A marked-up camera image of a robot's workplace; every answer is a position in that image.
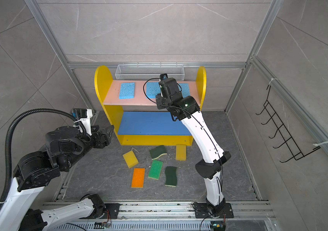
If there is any black corrugated cable hose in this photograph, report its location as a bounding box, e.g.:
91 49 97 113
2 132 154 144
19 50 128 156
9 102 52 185
0 108 88 227

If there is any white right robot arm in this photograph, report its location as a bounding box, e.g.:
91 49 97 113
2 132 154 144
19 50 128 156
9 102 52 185
155 92 231 217

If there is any orange sponge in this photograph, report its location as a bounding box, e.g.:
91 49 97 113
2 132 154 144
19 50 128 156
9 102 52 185
131 168 145 188

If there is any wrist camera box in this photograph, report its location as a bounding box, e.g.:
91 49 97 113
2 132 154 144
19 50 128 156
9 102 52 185
159 74 182 101
45 126 87 157

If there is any blue lower shelf board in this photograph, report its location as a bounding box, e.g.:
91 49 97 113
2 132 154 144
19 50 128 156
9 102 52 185
118 111 191 136

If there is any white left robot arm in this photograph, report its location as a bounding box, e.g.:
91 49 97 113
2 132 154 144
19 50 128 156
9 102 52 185
0 125 114 231

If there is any light blue cellulose sponge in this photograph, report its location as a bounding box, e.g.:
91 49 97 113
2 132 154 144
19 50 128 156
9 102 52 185
179 83 191 98

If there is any dark green wavy sponge front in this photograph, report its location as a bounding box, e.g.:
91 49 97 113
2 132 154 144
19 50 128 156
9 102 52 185
165 166 177 187

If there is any bright green sponge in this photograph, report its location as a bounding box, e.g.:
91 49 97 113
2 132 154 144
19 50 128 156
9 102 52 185
148 160 163 180

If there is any yellow rectangular sponge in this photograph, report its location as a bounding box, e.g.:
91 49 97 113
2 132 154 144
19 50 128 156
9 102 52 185
176 144 187 161

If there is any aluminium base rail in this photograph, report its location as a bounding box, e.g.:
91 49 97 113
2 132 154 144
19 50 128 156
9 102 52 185
53 201 280 231

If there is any white wire mesh basket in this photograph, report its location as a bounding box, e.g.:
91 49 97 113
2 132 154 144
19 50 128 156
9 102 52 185
115 64 185 81

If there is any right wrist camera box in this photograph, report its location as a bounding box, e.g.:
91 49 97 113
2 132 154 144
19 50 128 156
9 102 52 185
159 74 182 101

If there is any black wire hook rack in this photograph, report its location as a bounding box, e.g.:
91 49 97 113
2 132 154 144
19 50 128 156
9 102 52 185
256 85 321 163

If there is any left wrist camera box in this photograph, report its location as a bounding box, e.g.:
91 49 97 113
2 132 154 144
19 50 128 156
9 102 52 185
45 126 87 157

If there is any yellow shelf unit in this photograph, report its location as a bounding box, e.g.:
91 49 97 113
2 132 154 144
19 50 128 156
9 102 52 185
94 65 206 146

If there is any dark green wavy sponge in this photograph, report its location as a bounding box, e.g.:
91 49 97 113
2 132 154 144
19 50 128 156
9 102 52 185
165 166 177 187
149 145 167 160

